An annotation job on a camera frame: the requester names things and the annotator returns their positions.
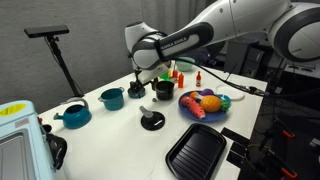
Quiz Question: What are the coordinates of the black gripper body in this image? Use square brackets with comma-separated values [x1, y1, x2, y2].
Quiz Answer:
[132, 68, 148, 89]

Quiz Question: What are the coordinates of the black pot lid grey handle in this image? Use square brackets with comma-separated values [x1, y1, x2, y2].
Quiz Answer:
[138, 105, 166, 132]

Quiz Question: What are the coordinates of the black pot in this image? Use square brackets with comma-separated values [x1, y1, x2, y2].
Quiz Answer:
[153, 79, 176, 101]

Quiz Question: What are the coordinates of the teal pot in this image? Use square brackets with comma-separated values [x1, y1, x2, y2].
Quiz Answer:
[97, 86, 126, 112]

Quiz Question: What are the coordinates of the mint green bowl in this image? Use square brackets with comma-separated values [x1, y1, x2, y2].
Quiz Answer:
[175, 59, 195, 72]

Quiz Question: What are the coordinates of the plush orange fruit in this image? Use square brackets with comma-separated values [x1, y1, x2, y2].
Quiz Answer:
[189, 91, 204, 101]

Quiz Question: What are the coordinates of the plush watermelon slice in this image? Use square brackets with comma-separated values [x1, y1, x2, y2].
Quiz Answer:
[181, 96, 207, 120]

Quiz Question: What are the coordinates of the small red sauce bottle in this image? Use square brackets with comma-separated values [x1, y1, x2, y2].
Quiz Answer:
[195, 70, 202, 88]

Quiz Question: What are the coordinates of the teal kettle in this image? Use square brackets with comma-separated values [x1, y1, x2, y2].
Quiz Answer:
[53, 97, 93, 130]

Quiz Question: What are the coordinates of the purple plush eggplant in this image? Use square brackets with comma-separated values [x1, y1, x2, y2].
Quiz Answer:
[199, 88, 215, 97]

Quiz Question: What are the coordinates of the plush pineapple toy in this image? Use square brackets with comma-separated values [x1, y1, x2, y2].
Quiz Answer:
[199, 94, 232, 113]

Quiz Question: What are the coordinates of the dark office chair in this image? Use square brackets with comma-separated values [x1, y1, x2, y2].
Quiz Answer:
[191, 41, 228, 67]

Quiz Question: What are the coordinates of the blue plate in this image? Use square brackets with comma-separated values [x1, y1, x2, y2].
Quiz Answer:
[177, 90, 232, 123]

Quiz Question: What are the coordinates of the black ridged baking tray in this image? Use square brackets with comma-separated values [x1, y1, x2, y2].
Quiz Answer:
[165, 123, 228, 180]

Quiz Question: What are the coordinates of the small teal bowl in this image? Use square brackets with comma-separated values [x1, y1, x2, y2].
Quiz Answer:
[216, 94, 232, 104]

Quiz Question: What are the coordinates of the white paper plate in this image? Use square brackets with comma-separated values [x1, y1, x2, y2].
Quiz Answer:
[215, 84, 246, 101]

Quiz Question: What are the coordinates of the black bag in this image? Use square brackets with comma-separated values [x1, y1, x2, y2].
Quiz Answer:
[43, 123, 68, 171]

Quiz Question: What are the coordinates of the black rectangular mat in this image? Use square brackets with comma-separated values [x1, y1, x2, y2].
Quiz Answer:
[220, 126, 250, 145]
[226, 150, 246, 168]
[230, 141, 248, 157]

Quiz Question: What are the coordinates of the black computer tower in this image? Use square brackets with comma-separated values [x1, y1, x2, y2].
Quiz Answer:
[244, 46, 268, 78]

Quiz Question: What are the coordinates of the light blue toaster oven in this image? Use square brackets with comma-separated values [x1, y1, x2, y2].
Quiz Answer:
[0, 100, 56, 180]

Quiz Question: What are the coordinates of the black camera tripod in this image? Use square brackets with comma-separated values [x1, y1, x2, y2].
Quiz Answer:
[44, 35, 85, 98]

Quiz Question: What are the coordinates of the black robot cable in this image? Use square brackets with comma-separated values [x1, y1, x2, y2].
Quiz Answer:
[171, 57, 320, 98]

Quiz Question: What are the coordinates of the black bar camera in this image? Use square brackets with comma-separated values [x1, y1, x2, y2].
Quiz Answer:
[23, 25, 70, 39]

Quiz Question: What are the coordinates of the black clamp orange handle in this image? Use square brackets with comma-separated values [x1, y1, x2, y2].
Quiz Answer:
[274, 118, 297, 140]
[279, 165, 298, 180]

